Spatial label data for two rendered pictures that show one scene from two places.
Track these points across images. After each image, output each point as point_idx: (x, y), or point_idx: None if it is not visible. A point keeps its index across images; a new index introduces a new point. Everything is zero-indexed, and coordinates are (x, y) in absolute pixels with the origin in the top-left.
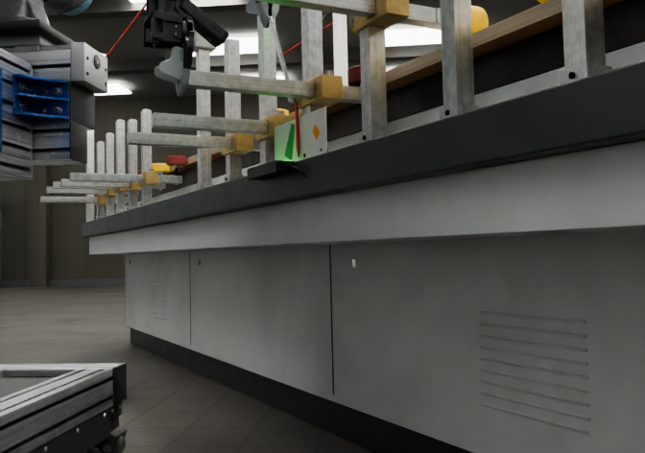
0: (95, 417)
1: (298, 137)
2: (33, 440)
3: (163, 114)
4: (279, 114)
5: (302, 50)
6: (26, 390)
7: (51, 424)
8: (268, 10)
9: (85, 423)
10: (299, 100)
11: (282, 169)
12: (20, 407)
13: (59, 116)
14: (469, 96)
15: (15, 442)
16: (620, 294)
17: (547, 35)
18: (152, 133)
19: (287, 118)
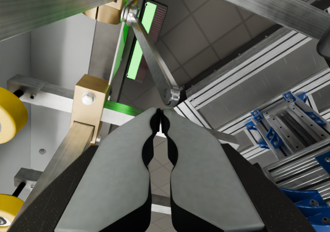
0: (200, 81)
1: (134, 0)
2: (250, 50)
3: (230, 141)
4: (95, 91)
5: None
6: (240, 80)
7: (238, 58)
8: (170, 126)
9: (208, 75)
10: (126, 0)
11: (160, 3)
12: (266, 47)
13: (285, 189)
14: None
15: (264, 42)
16: None
17: None
18: (170, 206)
19: (85, 85)
